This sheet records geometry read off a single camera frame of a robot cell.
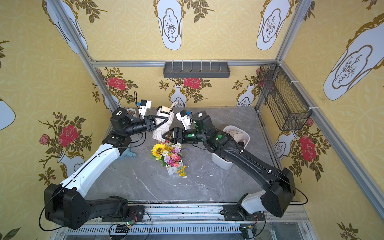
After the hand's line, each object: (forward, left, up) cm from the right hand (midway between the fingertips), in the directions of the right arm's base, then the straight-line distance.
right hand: (171, 133), depth 67 cm
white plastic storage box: (-5, -25, -19) cm, 32 cm away
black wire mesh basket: (+15, -57, +1) cm, 59 cm away
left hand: (+7, +4, +3) cm, 8 cm away
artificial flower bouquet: (-3, +2, -14) cm, 15 cm away
